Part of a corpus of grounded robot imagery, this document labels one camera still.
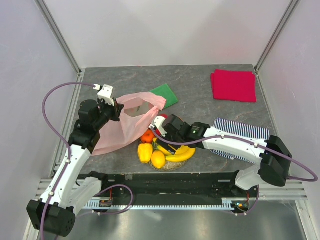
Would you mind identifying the grey slotted cable duct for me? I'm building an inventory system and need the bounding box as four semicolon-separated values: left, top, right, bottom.
82;198;235;211

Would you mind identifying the red cloth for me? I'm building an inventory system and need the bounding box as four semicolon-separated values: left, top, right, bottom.
210;69;257;103

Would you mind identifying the blue white striped cloth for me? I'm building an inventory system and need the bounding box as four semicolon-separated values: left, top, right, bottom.
211;118;270;164

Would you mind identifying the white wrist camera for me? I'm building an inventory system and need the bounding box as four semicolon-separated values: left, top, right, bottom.
97;84;115;106
149;115;167;137

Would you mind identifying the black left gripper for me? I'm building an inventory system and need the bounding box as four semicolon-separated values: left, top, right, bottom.
93;97;124;130

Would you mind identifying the orange tangerine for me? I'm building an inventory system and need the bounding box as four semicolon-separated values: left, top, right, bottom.
140;129;155;144

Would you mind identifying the yellow banana bunch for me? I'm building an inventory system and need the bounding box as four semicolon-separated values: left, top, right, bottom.
152;137;196;163

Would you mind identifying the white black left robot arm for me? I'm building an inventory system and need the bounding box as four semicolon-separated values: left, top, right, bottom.
26;99;124;237

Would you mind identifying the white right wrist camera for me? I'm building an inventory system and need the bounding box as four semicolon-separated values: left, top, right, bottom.
149;115;167;137

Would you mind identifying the green cloth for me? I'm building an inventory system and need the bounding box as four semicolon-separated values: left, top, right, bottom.
150;83;179;109

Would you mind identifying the pink plastic bag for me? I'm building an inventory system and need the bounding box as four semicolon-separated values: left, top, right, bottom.
92;92;167;156

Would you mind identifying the yellow lemon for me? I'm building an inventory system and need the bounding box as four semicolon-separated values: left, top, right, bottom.
151;150;166;169

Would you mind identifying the yellow bell pepper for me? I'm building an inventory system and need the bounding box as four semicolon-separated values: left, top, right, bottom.
137;143;153;164

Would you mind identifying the round speckled plate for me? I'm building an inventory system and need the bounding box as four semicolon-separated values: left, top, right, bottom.
148;160;188;172

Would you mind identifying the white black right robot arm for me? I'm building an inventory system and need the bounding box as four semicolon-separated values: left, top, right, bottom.
150;115;292;197

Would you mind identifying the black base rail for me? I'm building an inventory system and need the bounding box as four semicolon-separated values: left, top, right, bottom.
74;171;261;207

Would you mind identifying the red dragon fruit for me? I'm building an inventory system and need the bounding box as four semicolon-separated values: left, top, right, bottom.
153;115;167;132

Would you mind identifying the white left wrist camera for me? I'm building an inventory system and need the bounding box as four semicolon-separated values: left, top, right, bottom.
97;84;115;106

